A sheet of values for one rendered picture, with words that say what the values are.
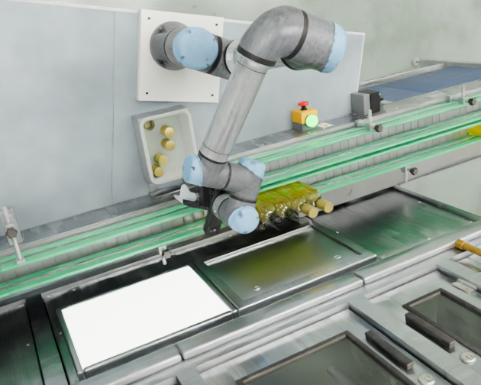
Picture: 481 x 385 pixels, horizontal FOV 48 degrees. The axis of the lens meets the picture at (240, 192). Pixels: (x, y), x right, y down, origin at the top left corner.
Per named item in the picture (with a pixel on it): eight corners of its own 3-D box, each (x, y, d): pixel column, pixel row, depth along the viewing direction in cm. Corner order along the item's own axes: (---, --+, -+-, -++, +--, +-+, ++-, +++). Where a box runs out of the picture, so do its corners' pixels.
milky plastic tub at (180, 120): (143, 179, 181) (152, 186, 174) (130, 115, 173) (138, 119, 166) (191, 166, 188) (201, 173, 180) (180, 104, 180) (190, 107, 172)
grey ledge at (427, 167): (285, 211, 207) (301, 219, 198) (283, 189, 204) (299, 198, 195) (463, 151, 243) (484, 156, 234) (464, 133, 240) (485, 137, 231)
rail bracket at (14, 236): (8, 243, 164) (14, 272, 144) (-9, 192, 158) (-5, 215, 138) (24, 238, 166) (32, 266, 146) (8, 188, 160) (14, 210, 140)
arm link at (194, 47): (169, 21, 159) (185, 21, 147) (209, 34, 165) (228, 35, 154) (159, 61, 161) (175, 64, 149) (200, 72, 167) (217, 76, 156)
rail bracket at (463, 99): (443, 101, 217) (470, 106, 206) (443, 84, 214) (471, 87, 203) (450, 100, 219) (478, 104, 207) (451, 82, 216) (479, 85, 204)
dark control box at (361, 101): (350, 112, 213) (364, 115, 206) (349, 92, 210) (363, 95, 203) (366, 108, 216) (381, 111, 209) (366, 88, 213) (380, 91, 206)
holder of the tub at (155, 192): (147, 193, 184) (154, 200, 177) (130, 115, 174) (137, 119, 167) (193, 180, 190) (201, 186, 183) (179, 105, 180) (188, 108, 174)
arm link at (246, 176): (236, 157, 135) (225, 198, 137) (272, 166, 141) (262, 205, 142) (223, 151, 142) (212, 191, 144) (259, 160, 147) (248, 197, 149)
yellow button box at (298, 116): (292, 127, 203) (302, 131, 196) (290, 108, 200) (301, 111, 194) (307, 124, 205) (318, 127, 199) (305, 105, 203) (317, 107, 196)
